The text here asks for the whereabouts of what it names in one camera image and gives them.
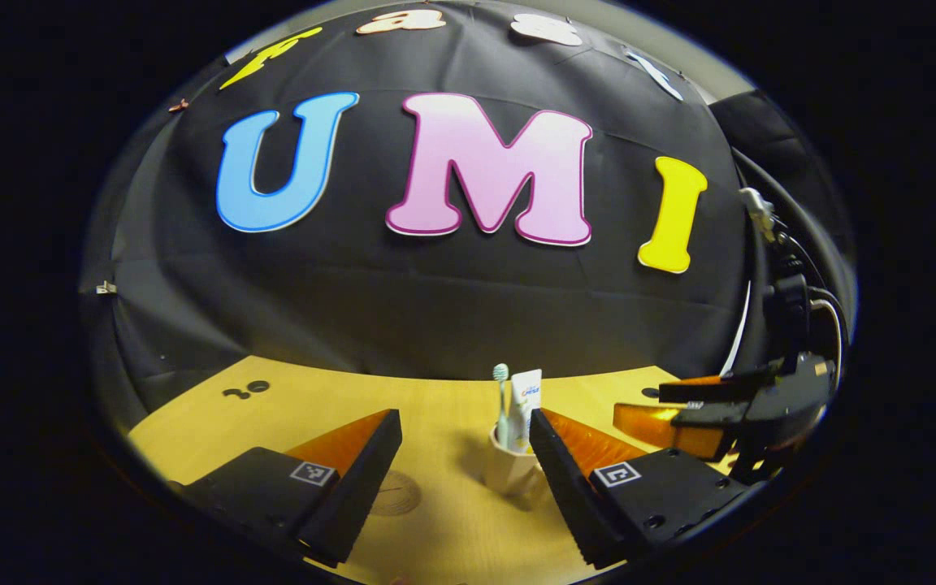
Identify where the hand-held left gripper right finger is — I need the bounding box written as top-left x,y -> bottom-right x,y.
528,407 -> 754,570

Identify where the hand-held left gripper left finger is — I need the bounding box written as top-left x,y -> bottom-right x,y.
171,408 -> 404,569

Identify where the round brown coaster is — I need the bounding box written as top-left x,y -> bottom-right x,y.
368,469 -> 423,518

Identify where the beige cup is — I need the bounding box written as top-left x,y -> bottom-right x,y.
483,422 -> 550,499

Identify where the pale green toothbrush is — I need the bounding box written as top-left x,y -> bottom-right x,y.
492,362 -> 512,449

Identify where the white toothpaste tube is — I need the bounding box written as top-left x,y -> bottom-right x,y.
509,368 -> 544,454

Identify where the wooden desktop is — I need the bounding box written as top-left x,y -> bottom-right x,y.
126,353 -> 742,585

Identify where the black backdrop cloth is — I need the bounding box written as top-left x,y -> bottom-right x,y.
76,0 -> 856,409

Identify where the white cord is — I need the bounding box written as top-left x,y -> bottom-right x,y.
719,279 -> 754,379

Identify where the black cable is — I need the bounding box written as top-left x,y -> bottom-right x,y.
731,148 -> 853,368

